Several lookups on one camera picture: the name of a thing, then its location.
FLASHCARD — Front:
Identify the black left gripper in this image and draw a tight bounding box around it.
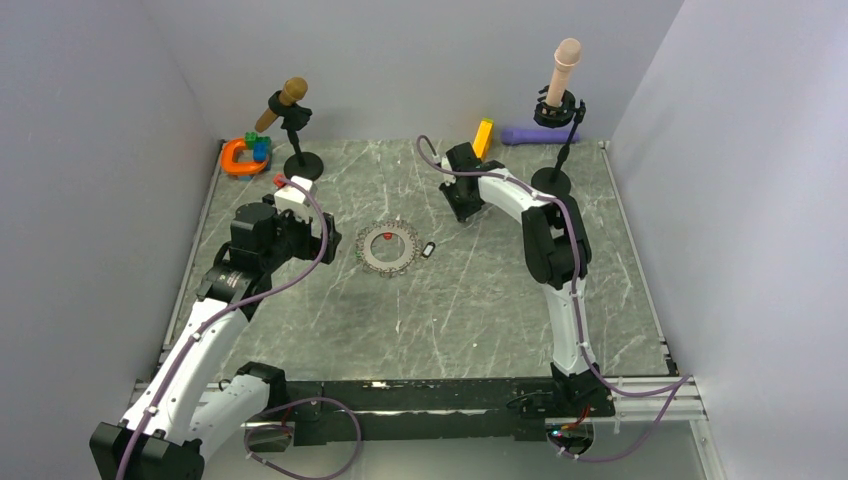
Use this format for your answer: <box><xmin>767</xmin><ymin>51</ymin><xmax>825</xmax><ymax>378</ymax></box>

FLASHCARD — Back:
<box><xmin>261</xmin><ymin>195</ymin><xmax>341</xmax><ymax>272</ymax></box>

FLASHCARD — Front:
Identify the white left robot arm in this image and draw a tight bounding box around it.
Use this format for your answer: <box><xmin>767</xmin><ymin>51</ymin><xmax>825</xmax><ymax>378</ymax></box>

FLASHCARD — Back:
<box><xmin>89</xmin><ymin>185</ymin><xmax>341</xmax><ymax>479</ymax></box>

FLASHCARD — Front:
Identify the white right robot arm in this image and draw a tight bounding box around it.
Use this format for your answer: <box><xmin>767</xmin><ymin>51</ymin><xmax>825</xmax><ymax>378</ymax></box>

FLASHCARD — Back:
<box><xmin>436</xmin><ymin>143</ymin><xmax>615</xmax><ymax>418</ymax></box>

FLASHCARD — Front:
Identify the yellow toy block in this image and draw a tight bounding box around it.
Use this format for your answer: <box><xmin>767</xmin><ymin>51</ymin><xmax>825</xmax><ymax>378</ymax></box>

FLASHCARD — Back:
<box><xmin>472</xmin><ymin>118</ymin><xmax>494</xmax><ymax>161</ymax></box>

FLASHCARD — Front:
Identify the metal disc with keyrings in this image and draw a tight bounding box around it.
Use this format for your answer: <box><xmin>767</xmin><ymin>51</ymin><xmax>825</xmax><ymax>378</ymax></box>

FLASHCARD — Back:
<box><xmin>355</xmin><ymin>218</ymin><xmax>423</xmax><ymax>277</ymax></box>

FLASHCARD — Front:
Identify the black left microphone stand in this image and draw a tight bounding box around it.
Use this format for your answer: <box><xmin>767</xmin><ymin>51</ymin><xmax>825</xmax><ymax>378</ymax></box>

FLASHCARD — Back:
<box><xmin>283</xmin><ymin>130</ymin><xmax>324</xmax><ymax>181</ymax></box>

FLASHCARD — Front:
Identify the black microphone stand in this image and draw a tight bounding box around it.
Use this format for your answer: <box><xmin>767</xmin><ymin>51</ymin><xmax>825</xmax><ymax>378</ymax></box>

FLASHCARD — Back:
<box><xmin>283</xmin><ymin>130</ymin><xmax>324</xmax><ymax>181</ymax></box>
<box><xmin>533</xmin><ymin>89</ymin><xmax>588</xmax><ymax>202</ymax></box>

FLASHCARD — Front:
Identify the purple cylinder toy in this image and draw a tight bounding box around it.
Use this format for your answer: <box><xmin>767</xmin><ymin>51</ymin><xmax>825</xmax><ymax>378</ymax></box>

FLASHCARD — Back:
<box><xmin>499</xmin><ymin>128</ymin><xmax>570</xmax><ymax>145</ymax></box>

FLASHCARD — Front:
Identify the black right microphone stand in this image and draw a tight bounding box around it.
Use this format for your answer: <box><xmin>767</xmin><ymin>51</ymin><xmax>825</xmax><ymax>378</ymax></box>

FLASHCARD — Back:
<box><xmin>533</xmin><ymin>89</ymin><xmax>588</xmax><ymax>202</ymax></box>

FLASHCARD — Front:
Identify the colourful toy block stack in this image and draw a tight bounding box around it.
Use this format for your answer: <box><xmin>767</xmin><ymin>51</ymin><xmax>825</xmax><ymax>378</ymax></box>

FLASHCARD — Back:
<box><xmin>244</xmin><ymin>132</ymin><xmax>272</xmax><ymax>163</ymax></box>

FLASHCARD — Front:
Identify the brown microphone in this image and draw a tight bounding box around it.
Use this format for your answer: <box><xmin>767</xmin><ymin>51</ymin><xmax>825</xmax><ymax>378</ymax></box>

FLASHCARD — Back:
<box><xmin>254</xmin><ymin>77</ymin><xmax>312</xmax><ymax>133</ymax></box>

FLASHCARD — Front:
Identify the beige microphone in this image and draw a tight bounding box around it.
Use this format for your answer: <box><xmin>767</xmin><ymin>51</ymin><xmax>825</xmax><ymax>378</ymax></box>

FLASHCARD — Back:
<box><xmin>545</xmin><ymin>38</ymin><xmax>582</xmax><ymax>107</ymax></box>

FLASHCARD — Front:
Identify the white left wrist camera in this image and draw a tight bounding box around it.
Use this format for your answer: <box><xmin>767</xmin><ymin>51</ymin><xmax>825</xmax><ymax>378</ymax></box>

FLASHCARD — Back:
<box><xmin>272</xmin><ymin>173</ymin><xmax>317</xmax><ymax>222</ymax></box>

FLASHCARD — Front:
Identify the orange toy ring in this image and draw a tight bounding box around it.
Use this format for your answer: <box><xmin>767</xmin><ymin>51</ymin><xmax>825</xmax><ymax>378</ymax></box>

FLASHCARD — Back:
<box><xmin>220</xmin><ymin>137</ymin><xmax>272</xmax><ymax>179</ymax></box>

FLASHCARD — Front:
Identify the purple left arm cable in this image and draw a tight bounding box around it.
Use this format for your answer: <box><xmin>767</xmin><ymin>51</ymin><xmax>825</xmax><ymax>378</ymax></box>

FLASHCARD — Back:
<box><xmin>112</xmin><ymin>178</ymin><xmax>362</xmax><ymax>480</ymax></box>

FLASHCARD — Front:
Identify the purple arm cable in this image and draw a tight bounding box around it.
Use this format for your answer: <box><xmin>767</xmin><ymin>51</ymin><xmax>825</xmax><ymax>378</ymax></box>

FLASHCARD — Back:
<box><xmin>415</xmin><ymin>135</ymin><xmax>694</xmax><ymax>464</ymax></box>
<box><xmin>112</xmin><ymin>178</ymin><xmax>362</xmax><ymax>480</ymax></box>

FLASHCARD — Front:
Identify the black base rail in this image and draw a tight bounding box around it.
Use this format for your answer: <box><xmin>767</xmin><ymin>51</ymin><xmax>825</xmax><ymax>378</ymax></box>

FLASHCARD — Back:
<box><xmin>218</xmin><ymin>374</ymin><xmax>617</xmax><ymax>446</ymax></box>

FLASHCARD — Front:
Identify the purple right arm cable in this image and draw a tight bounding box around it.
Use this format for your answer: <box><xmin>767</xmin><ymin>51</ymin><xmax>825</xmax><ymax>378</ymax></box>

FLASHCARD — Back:
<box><xmin>415</xmin><ymin>135</ymin><xmax>694</xmax><ymax>464</ymax></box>

